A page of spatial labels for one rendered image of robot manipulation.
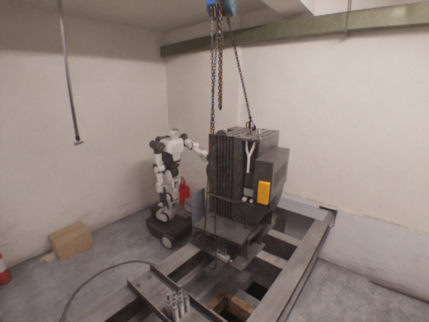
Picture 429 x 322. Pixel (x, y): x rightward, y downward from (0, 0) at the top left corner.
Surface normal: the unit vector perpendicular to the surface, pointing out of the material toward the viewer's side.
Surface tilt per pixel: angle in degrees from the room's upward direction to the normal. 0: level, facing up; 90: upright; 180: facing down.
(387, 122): 90
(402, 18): 90
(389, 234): 90
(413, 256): 90
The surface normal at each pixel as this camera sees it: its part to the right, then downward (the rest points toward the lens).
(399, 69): -0.63, 0.23
